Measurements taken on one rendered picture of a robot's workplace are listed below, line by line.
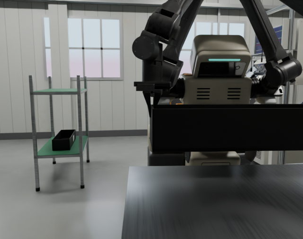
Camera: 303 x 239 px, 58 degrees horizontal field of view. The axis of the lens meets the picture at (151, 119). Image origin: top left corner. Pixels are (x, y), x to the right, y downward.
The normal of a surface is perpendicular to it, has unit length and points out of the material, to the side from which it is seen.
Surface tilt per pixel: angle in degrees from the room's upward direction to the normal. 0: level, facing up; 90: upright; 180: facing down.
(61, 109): 90
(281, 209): 0
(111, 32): 90
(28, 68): 90
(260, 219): 0
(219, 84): 98
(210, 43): 43
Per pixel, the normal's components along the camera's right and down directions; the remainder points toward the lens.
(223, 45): 0.03, -0.63
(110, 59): 0.15, 0.15
